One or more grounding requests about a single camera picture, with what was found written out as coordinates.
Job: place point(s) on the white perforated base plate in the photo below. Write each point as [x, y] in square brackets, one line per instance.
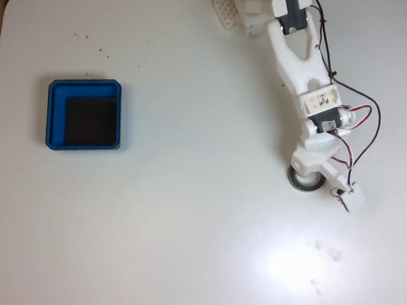
[225, 11]

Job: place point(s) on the black tape roll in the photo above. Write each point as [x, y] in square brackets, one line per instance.
[305, 190]

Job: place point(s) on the blue square box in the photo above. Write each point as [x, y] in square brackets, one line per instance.
[57, 114]

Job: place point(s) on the white gripper camera box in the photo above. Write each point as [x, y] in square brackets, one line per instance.
[355, 199]

